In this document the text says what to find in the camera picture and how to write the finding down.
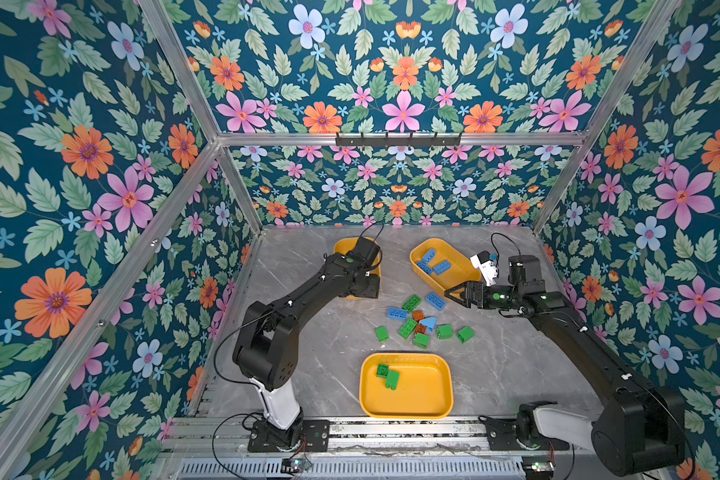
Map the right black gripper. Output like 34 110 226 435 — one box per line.
445 281 523 312

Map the blue long brick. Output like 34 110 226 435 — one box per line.
421 248 436 265
386 307 408 321
432 260 451 275

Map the green small brick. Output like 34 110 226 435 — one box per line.
376 364 389 379
375 327 389 342

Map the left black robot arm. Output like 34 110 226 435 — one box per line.
232 237 382 431

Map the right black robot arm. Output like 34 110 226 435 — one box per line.
444 252 691 477

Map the yellow bin back right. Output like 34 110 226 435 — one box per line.
409 238 482 295

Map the yellow bin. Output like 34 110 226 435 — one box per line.
358 352 454 420
334 238 383 300
409 238 482 295

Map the green cube brick far right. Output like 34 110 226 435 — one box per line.
456 327 475 344

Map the green cube brick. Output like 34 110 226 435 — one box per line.
436 325 454 340
456 327 475 344

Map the yellow bin back left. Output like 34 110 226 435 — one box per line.
334 238 383 300

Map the light blue slope brick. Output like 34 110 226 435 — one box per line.
419 316 437 333

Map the green long brick upper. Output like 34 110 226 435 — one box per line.
402 295 422 313

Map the green long brick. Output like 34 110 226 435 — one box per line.
398 319 418 339
402 295 422 313

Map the green long brick centre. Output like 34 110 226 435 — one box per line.
398 319 418 339

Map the yellow bin front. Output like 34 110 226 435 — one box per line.
358 352 454 420

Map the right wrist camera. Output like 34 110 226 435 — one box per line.
470 251 498 286

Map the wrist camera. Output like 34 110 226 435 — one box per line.
470 251 498 286
348 237 381 270

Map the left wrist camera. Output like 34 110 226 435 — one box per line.
348 237 381 270

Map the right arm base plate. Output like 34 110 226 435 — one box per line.
478 416 571 452

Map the black hook rail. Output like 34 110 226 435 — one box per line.
334 132 462 149

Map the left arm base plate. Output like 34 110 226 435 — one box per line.
247 419 331 453

